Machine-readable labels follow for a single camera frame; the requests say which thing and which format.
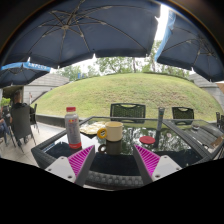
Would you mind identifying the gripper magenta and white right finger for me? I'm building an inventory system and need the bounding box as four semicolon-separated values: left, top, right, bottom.
133;145;181;185

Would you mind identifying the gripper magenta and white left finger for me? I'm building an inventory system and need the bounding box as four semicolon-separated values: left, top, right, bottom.
46;145;95;186

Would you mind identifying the red bottle cap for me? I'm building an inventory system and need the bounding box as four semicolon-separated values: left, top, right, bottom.
139;136;155;145

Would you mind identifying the glass-top wicker table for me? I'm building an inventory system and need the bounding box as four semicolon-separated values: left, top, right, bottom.
31;116;224;190

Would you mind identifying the plastic bottle with red cap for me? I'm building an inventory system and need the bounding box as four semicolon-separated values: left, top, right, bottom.
65;106;82;149

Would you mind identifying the grey umbrella pole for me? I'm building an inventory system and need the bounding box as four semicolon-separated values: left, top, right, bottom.
155;107;165;148

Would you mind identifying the dark wicker chair right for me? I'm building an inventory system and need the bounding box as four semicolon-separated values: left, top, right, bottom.
172;107;194;125

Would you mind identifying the dark wicker chair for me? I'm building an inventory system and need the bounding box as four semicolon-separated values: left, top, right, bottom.
110;103;146;123
172;107;194;125

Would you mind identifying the dark wicker chair centre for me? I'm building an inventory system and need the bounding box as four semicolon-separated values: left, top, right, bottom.
110;103;146;123

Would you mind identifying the grey chair at left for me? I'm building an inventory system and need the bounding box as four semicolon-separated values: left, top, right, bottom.
11;103;35;148

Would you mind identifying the seated person in black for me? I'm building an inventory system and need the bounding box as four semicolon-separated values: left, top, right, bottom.
11;90;35;114

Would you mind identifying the left blue umbrella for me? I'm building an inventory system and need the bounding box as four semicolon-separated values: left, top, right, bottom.
0;61;51;88

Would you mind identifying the right dark blue umbrella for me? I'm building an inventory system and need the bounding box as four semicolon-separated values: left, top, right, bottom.
154;10;224;82

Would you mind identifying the large dark blue umbrella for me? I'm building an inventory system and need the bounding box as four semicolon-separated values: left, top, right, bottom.
0;0;160;68

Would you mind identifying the cream mug with yellow handle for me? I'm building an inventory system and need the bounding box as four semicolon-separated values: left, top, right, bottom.
97;121;123;142

